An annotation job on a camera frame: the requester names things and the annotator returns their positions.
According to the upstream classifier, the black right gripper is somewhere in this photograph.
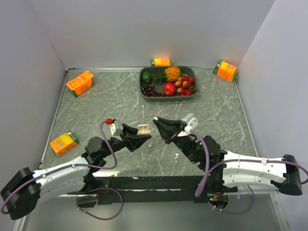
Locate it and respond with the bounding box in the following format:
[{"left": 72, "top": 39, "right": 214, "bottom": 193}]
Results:
[{"left": 154, "top": 116, "right": 200, "bottom": 164}]

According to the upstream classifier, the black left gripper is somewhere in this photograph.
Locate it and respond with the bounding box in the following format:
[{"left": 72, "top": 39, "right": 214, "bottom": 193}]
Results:
[{"left": 101, "top": 123, "right": 151, "bottom": 158}]

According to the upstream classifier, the pink earbuds charging case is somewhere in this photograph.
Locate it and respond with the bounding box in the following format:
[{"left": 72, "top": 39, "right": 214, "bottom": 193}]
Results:
[{"left": 137, "top": 124, "right": 151, "bottom": 135}]

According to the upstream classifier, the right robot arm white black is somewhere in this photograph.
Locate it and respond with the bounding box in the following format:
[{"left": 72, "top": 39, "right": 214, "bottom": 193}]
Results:
[{"left": 153, "top": 114, "right": 302, "bottom": 197}]

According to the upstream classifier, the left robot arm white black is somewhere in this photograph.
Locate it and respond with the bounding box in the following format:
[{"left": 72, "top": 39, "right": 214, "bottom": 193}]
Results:
[{"left": 0, "top": 119, "right": 151, "bottom": 220}]

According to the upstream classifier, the red apple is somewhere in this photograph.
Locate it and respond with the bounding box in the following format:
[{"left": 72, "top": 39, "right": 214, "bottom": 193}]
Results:
[{"left": 163, "top": 82, "right": 177, "bottom": 96}]

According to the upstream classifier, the dark purple grape bunch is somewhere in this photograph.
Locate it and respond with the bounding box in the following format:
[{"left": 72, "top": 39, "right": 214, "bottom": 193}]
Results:
[{"left": 141, "top": 83, "right": 165, "bottom": 97}]

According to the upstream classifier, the small pineapple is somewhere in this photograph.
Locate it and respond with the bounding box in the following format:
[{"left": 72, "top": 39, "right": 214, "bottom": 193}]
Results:
[{"left": 151, "top": 66, "right": 181, "bottom": 83}]

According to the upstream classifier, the green lime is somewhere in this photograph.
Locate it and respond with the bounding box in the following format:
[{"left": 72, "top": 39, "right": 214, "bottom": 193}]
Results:
[{"left": 141, "top": 71, "right": 151, "bottom": 83}]

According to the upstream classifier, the orange juice box near left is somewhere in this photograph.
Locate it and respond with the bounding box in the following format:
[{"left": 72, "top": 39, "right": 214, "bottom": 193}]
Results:
[{"left": 50, "top": 130, "right": 79, "bottom": 157}]

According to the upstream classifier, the orange juice box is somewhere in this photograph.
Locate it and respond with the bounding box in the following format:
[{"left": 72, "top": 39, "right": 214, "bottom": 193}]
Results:
[
  {"left": 66, "top": 70, "right": 94, "bottom": 97},
  {"left": 50, "top": 130, "right": 79, "bottom": 157},
  {"left": 213, "top": 60, "right": 238, "bottom": 82},
  {"left": 151, "top": 59, "right": 171, "bottom": 66}
]

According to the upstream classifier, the dark grey fruit tray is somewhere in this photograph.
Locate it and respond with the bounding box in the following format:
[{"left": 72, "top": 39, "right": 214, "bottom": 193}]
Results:
[{"left": 139, "top": 66, "right": 197, "bottom": 102}]

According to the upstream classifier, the orange juice box far left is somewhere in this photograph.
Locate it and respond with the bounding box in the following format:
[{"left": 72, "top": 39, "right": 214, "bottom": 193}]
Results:
[{"left": 66, "top": 70, "right": 94, "bottom": 97}]

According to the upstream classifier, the orange juice box back centre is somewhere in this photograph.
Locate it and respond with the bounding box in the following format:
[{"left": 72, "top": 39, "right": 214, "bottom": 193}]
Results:
[{"left": 151, "top": 59, "right": 171, "bottom": 66}]

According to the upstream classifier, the orange juice box far right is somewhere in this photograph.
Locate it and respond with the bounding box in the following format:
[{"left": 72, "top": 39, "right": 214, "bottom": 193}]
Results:
[{"left": 213, "top": 60, "right": 238, "bottom": 82}]

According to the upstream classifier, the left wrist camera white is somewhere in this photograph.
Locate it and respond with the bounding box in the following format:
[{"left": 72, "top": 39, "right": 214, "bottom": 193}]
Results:
[{"left": 106, "top": 118, "right": 123, "bottom": 136}]

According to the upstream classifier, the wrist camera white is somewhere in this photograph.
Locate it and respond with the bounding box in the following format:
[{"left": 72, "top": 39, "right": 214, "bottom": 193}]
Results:
[
  {"left": 106, "top": 118, "right": 123, "bottom": 136},
  {"left": 177, "top": 113, "right": 198, "bottom": 137}
]

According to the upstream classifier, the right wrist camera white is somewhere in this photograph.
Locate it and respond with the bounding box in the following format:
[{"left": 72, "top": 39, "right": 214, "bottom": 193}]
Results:
[{"left": 177, "top": 113, "right": 198, "bottom": 137}]

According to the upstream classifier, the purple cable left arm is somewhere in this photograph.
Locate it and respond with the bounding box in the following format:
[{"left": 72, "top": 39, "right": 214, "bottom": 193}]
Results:
[{"left": 0, "top": 120, "right": 118, "bottom": 215}]

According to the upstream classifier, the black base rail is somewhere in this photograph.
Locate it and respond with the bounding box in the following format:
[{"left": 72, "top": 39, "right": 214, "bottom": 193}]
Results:
[{"left": 66, "top": 175, "right": 239, "bottom": 205}]

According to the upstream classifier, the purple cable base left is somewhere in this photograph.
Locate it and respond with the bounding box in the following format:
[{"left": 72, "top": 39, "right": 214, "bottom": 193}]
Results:
[{"left": 76, "top": 187, "right": 124, "bottom": 221}]

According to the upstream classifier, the purple cable base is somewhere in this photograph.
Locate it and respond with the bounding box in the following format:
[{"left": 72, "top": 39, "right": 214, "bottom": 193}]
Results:
[
  {"left": 209, "top": 186, "right": 255, "bottom": 215},
  {"left": 76, "top": 187, "right": 124, "bottom": 221}
]

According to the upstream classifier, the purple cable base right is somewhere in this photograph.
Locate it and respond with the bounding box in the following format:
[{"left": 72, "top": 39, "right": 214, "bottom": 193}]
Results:
[{"left": 209, "top": 186, "right": 255, "bottom": 215}]

